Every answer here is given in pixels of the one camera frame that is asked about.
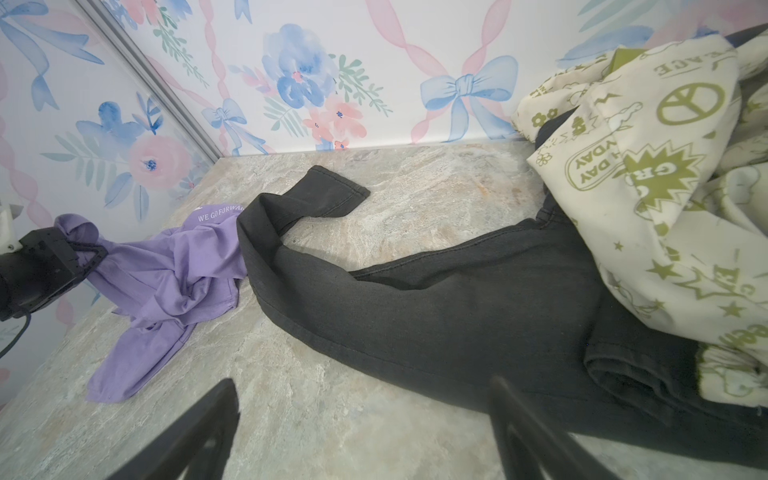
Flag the dark grey trousers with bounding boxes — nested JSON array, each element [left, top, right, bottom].
[[236, 23, 768, 470]]

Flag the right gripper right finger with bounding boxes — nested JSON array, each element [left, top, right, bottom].
[[488, 376, 616, 479]]

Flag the cream green printed cloth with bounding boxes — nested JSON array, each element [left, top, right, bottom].
[[513, 33, 767, 407]]

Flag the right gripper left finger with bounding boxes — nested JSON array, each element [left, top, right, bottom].
[[110, 378, 240, 480]]

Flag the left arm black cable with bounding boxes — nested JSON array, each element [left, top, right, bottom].
[[0, 311, 32, 360]]

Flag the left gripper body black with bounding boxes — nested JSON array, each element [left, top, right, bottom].
[[1, 227, 108, 321]]

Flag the left corner aluminium post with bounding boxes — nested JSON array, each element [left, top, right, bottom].
[[73, 0, 224, 163]]

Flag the purple cloth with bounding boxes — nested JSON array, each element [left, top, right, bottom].
[[55, 204, 246, 404]]

